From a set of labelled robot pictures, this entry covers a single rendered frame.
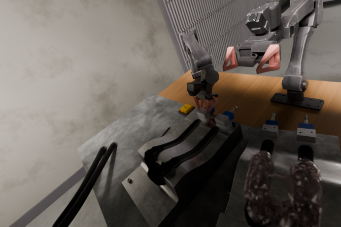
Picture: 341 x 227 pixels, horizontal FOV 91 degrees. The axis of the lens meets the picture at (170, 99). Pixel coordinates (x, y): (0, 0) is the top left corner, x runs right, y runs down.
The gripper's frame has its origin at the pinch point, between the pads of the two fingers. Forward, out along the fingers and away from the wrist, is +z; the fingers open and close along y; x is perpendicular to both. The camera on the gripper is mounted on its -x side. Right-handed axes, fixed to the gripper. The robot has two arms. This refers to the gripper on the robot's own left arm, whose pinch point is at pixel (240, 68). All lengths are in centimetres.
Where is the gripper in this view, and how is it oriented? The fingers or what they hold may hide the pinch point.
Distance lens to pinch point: 49.7
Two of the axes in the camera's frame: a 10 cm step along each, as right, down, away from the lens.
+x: 3.7, 7.8, 5.0
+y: 6.2, 2.0, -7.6
